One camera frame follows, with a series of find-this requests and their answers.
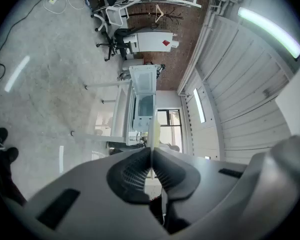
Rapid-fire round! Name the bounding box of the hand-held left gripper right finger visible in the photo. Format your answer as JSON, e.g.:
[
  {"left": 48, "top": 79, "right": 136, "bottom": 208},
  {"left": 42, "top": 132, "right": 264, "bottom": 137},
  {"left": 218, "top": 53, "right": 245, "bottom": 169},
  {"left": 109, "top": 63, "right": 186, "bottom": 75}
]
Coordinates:
[{"left": 152, "top": 146, "right": 250, "bottom": 235}]

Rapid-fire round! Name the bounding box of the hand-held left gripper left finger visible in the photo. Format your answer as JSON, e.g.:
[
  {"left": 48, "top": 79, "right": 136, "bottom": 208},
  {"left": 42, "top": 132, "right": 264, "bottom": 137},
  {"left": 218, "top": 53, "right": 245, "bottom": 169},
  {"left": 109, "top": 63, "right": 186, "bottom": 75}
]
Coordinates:
[{"left": 14, "top": 147, "right": 171, "bottom": 240}]

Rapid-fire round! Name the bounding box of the white plate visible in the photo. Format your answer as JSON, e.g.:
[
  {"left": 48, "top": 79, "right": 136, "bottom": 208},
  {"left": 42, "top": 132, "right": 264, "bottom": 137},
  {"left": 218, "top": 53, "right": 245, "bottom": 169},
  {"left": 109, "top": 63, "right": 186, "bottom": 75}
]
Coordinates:
[{"left": 147, "top": 108, "right": 159, "bottom": 180}]

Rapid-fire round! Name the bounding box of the white microwave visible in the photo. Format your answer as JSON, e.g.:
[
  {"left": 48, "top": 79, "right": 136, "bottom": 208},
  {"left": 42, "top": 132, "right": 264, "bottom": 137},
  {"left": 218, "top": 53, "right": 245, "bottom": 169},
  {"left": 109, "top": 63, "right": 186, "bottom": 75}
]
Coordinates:
[{"left": 126, "top": 64, "right": 159, "bottom": 147}]

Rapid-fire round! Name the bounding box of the black framed window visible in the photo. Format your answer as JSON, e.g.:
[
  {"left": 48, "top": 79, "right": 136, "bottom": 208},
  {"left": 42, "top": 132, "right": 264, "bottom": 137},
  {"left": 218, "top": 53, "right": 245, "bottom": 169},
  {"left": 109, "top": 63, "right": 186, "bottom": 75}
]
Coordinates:
[{"left": 156, "top": 108, "right": 184, "bottom": 153}]

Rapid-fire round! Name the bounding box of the long ceiling light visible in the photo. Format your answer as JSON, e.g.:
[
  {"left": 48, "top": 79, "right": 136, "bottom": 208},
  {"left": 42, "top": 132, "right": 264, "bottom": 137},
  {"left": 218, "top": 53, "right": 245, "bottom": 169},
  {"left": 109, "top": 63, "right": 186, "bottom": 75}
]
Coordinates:
[
  {"left": 192, "top": 87, "right": 207, "bottom": 124},
  {"left": 237, "top": 6, "right": 300, "bottom": 59}
]

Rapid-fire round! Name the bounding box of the person's dark red trouser leg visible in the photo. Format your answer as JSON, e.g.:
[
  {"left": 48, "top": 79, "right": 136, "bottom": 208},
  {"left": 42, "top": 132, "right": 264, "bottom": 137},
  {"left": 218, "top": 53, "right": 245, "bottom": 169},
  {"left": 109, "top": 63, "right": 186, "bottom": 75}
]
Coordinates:
[{"left": 0, "top": 143, "right": 28, "bottom": 208}]

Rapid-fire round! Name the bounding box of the white table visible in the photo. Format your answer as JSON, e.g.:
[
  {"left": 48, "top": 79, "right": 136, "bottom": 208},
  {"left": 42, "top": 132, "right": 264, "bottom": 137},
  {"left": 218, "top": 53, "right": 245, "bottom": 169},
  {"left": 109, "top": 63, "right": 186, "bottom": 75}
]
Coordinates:
[{"left": 70, "top": 80, "right": 136, "bottom": 145}]

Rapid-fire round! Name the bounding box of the white cabinet with red diamond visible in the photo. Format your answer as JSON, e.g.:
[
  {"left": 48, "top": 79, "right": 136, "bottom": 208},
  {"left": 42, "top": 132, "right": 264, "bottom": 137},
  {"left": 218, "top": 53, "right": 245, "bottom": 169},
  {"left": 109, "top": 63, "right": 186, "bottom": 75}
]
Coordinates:
[{"left": 122, "top": 28, "right": 180, "bottom": 54}]

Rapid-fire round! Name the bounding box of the black office chair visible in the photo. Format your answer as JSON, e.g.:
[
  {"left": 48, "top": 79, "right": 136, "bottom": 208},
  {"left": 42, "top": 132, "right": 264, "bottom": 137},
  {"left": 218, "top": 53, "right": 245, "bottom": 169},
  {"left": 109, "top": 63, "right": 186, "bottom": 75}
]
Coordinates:
[{"left": 95, "top": 26, "right": 136, "bottom": 62}]

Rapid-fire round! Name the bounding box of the dark coat rack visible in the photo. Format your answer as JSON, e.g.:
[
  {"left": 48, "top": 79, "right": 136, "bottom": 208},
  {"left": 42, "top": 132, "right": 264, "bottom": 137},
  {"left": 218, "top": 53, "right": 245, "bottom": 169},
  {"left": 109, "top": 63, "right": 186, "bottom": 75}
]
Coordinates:
[{"left": 127, "top": 10, "right": 185, "bottom": 21}]

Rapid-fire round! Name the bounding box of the wooden clothes hanger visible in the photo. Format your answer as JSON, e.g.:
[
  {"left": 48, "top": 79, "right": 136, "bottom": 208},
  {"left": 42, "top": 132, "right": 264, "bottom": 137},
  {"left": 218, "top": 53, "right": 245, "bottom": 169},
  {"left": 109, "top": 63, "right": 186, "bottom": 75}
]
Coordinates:
[{"left": 154, "top": 4, "right": 166, "bottom": 24}]

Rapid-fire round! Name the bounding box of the white office chair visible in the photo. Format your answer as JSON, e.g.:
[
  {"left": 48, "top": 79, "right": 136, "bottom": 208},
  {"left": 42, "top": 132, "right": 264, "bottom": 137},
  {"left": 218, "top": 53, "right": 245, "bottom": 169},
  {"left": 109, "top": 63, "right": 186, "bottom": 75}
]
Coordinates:
[{"left": 90, "top": 4, "right": 130, "bottom": 33}]

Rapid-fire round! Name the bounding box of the black cable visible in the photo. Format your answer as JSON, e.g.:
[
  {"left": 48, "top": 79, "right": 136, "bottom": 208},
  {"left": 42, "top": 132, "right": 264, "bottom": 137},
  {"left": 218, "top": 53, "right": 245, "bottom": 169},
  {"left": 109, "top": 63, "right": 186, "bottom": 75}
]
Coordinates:
[{"left": 0, "top": 0, "right": 56, "bottom": 80}]

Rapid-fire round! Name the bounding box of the white cable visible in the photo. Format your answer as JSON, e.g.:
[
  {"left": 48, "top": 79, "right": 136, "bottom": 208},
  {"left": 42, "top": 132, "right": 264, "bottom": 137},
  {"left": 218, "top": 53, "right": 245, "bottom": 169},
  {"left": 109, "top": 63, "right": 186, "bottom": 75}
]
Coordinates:
[{"left": 43, "top": 0, "right": 87, "bottom": 15}]

